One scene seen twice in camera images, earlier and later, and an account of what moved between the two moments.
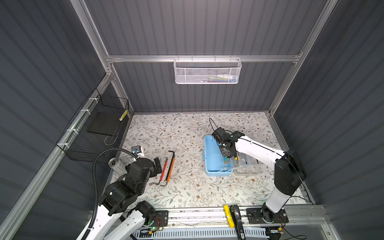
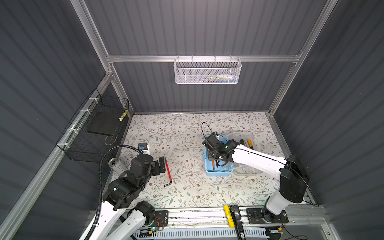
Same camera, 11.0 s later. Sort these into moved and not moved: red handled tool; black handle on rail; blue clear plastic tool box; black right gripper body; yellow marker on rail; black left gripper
Moved: red handled tool; black right gripper body
Not moved: blue clear plastic tool box; black handle on rail; yellow marker on rail; black left gripper
